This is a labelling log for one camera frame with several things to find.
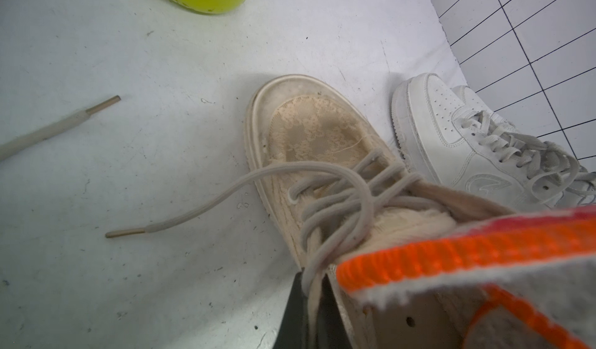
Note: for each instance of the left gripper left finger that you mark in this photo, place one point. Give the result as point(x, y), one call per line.
point(293, 330)

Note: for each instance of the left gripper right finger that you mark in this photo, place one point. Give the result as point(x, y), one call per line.
point(331, 330)

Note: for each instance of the beige lace sneaker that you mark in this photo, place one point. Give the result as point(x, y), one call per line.
point(335, 191)
point(49, 131)

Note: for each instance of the red insole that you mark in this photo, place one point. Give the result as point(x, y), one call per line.
point(536, 273)

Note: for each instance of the white sneaker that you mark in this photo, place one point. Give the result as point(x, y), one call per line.
point(535, 158)
point(433, 130)

